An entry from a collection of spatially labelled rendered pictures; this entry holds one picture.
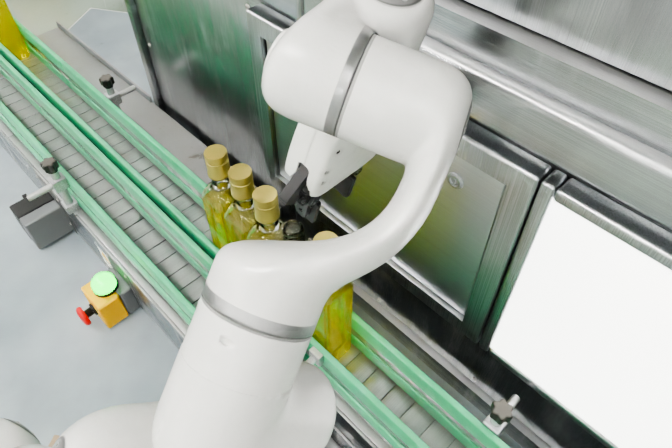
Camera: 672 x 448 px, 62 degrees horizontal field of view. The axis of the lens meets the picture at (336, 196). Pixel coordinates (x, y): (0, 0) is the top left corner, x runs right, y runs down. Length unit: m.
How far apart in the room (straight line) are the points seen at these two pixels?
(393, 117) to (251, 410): 0.21
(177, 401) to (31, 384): 0.80
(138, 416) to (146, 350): 0.64
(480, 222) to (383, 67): 0.36
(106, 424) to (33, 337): 0.76
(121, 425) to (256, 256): 0.19
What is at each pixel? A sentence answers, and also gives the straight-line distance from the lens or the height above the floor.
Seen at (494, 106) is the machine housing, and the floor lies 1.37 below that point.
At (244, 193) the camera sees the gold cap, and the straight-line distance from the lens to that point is 0.81.
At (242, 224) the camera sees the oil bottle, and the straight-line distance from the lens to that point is 0.84.
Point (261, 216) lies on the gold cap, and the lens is 0.78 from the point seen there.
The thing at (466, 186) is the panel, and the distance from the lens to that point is 0.67.
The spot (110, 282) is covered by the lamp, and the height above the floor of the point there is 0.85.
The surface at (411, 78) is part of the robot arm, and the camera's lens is 0.37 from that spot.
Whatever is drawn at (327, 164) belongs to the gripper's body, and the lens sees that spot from 0.52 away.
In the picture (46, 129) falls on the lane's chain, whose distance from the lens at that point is 1.45.
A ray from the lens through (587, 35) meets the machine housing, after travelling 0.56.
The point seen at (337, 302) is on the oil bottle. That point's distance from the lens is 0.78.
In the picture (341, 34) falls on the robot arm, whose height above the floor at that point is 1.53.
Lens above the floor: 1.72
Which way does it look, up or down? 47 degrees down
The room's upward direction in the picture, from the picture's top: straight up
